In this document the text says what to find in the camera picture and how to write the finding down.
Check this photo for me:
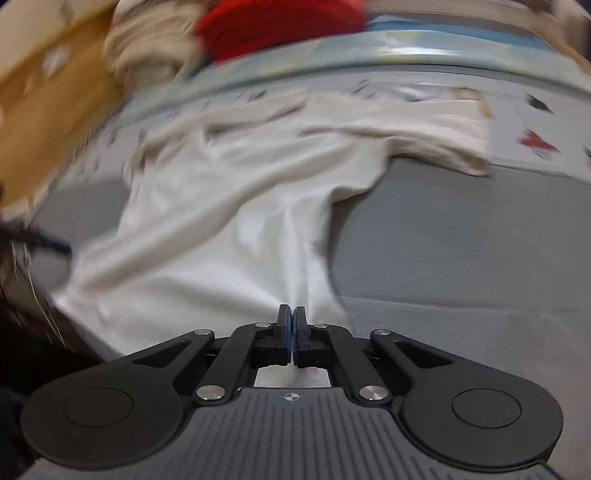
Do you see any red knitted blanket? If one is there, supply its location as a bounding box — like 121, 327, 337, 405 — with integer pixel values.
194, 0, 370, 64

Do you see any grey printed bed sheet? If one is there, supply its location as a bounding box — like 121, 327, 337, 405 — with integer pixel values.
28, 69, 591, 480

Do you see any white small garment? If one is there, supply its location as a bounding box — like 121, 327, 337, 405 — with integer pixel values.
53, 90, 491, 389

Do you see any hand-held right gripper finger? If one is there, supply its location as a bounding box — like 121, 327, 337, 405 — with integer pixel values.
123, 304, 294, 407
294, 306, 468, 408

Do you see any beige folded quilt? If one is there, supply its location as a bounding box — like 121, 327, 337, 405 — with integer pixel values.
104, 0, 218, 86

